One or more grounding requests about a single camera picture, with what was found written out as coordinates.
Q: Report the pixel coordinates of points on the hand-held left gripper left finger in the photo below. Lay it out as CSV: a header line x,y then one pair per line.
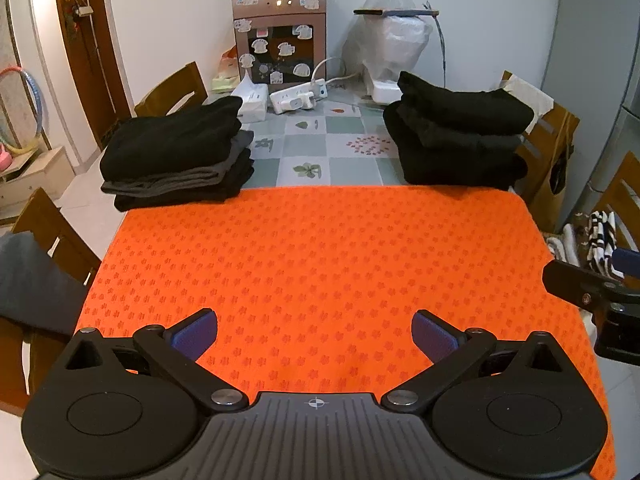
x,y
197,334

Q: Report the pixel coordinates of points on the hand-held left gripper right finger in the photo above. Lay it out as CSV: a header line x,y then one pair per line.
x,y
432,336

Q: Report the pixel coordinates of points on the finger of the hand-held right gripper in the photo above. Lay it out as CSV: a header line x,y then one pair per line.
x,y
629,261
565,277

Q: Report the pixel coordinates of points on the right stack folded black clothes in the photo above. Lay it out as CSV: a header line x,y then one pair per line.
x,y
460,167

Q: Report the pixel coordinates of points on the left stack folded dark clothes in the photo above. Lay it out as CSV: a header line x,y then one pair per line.
x,y
175,135

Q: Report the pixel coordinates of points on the black and white striped cloth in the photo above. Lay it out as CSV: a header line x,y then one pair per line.
x,y
597,237

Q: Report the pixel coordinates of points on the brown cardboard box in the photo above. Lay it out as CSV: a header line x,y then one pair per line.
x,y
547,160

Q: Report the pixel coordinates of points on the orange flower-print mat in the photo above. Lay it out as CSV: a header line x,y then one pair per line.
x,y
320,260

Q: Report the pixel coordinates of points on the grey garment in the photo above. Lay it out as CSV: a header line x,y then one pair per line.
x,y
200,172

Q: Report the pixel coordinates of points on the grey refrigerator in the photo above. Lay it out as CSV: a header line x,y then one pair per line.
x,y
595,60

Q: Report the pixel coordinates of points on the low wooden cabinet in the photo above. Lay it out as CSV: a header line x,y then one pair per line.
x,y
35,175

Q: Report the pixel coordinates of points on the checkered floral tablecloth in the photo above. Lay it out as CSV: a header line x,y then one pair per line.
x,y
320,135

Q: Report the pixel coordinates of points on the white tissue pack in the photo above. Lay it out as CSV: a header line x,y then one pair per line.
x,y
252,100

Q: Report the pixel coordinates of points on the white box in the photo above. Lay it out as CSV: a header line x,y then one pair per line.
x,y
386,92

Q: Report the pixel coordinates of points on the white power strip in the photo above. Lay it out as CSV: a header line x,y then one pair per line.
x,y
295,99

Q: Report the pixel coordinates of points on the pink kettlebell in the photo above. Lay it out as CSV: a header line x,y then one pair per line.
x,y
4,161

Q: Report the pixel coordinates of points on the orange and white snack bag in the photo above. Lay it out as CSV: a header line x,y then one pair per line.
x,y
226,67

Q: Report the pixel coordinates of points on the pastel hula hoop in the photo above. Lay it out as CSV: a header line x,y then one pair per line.
x,y
37,100

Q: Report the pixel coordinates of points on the white plastic bag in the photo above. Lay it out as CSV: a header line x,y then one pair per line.
x,y
390,45

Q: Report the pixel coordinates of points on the brown wooden door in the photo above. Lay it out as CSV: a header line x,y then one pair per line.
x,y
92,60

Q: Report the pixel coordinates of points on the pink water dispenser with stickers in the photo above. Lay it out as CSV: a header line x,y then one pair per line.
x,y
280,35

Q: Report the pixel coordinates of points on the hanging door ornament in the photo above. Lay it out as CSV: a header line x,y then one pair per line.
x,y
80,10

